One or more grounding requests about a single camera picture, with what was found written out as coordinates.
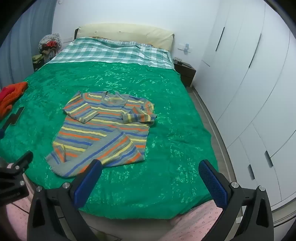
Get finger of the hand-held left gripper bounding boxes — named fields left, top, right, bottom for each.
left=6, top=151, right=34, bottom=173

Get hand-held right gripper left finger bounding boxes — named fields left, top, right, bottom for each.
left=27, top=159, right=103, bottom=241

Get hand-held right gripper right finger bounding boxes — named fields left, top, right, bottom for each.
left=198, top=159, right=274, bottom=241

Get striped knit sweater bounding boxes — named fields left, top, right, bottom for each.
left=46, top=91, right=158, bottom=178

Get pile of clothes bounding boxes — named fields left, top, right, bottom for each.
left=32, top=49, right=58, bottom=70

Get pink dotted pajama pants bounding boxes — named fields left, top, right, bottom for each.
left=0, top=179, right=232, bottom=241

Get black flat device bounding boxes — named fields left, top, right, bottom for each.
left=0, top=107, right=25, bottom=131

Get orange knit cloth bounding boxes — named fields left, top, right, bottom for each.
left=0, top=82, right=28, bottom=121

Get green shiny bedspread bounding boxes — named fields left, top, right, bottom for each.
left=0, top=61, right=219, bottom=220

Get white wardrobe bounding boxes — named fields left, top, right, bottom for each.
left=201, top=0, right=296, bottom=229

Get dark wooden nightstand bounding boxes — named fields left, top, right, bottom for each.
left=173, top=59, right=196, bottom=87

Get blue curtain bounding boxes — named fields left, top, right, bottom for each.
left=0, top=0, right=57, bottom=87

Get green checked blanket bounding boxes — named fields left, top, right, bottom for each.
left=47, top=37, right=175, bottom=69

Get cream padded headboard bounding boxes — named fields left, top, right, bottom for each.
left=74, top=23, right=174, bottom=52

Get small wall shelf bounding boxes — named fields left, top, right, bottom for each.
left=178, top=43, right=192, bottom=54

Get long black wardrobe handle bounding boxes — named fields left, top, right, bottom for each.
left=216, top=27, right=225, bottom=52
left=248, top=34, right=262, bottom=68

